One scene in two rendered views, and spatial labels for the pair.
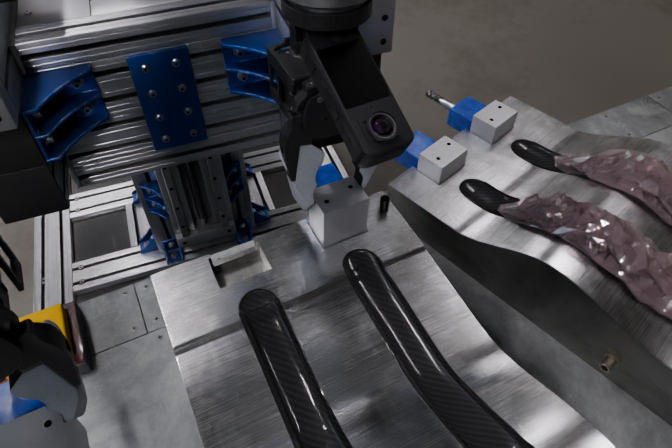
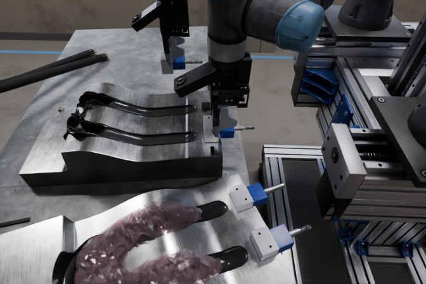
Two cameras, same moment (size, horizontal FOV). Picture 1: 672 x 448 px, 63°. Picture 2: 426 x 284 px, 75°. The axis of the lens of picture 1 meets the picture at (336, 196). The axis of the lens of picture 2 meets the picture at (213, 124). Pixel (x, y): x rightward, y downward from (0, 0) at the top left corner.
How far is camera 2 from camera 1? 0.73 m
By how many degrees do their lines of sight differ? 71
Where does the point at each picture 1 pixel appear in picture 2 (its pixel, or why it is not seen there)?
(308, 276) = (193, 122)
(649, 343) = (103, 215)
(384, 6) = (343, 171)
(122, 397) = not seen: hidden behind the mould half
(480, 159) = (239, 223)
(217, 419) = (163, 96)
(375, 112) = (184, 77)
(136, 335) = not seen: hidden behind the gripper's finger
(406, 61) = not seen: outside the picture
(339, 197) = (208, 122)
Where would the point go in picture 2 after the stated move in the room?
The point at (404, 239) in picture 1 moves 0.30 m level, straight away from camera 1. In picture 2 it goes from (193, 152) to (312, 215)
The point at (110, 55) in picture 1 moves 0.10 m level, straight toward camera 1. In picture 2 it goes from (343, 88) to (310, 89)
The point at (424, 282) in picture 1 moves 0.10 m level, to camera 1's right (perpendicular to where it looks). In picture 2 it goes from (172, 151) to (151, 184)
